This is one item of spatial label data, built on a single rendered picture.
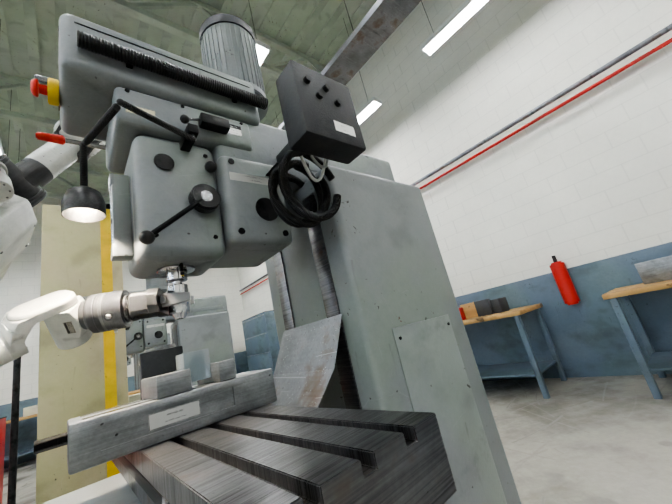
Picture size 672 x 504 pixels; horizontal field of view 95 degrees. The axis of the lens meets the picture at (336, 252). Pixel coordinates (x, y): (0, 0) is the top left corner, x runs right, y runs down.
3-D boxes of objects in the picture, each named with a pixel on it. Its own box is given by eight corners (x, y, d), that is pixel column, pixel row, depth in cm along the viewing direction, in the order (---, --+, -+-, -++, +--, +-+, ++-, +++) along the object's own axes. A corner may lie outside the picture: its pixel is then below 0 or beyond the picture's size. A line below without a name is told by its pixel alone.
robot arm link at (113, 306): (155, 278, 70) (93, 286, 66) (158, 320, 67) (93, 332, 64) (169, 288, 81) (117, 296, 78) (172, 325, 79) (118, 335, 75)
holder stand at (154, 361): (143, 418, 90) (139, 349, 95) (141, 412, 108) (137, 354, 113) (188, 405, 97) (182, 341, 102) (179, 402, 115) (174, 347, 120)
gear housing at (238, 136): (115, 117, 68) (113, 80, 71) (105, 173, 86) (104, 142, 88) (255, 150, 90) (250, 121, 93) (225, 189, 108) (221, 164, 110)
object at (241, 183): (232, 241, 76) (219, 150, 82) (201, 270, 93) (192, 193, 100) (296, 242, 88) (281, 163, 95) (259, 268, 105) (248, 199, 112)
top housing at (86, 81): (57, 61, 64) (57, 3, 68) (59, 136, 83) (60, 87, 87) (263, 123, 95) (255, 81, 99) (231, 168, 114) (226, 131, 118)
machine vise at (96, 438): (68, 476, 45) (68, 396, 48) (67, 461, 55) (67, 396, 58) (277, 400, 68) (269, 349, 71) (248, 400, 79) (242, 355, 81)
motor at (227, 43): (221, 77, 95) (209, 0, 103) (201, 119, 109) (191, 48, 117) (278, 98, 108) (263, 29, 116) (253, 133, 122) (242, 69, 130)
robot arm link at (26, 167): (8, 151, 99) (-32, 176, 90) (27, 148, 97) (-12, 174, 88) (41, 181, 107) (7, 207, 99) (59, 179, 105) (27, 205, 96)
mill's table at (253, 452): (264, 691, 18) (244, 532, 20) (101, 447, 106) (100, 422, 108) (457, 491, 34) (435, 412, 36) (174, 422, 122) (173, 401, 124)
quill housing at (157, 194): (140, 256, 64) (132, 126, 72) (127, 282, 79) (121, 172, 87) (230, 255, 76) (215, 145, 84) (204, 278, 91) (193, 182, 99)
